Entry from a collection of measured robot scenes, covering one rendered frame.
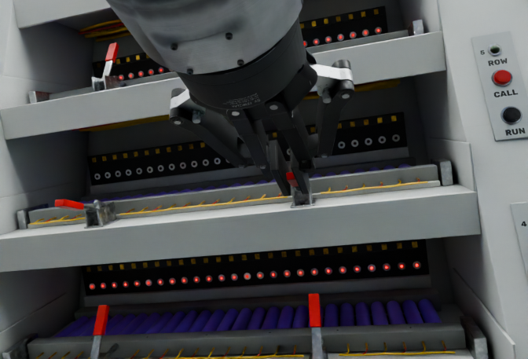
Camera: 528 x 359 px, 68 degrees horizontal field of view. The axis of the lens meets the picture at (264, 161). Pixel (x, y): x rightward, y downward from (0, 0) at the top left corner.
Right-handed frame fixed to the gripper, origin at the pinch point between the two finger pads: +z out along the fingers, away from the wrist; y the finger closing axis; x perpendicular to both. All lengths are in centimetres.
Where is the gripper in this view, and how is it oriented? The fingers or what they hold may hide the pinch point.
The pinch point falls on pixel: (290, 169)
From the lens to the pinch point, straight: 38.3
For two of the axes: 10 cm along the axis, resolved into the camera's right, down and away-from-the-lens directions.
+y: 9.7, -1.2, -2.0
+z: 2.3, 4.2, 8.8
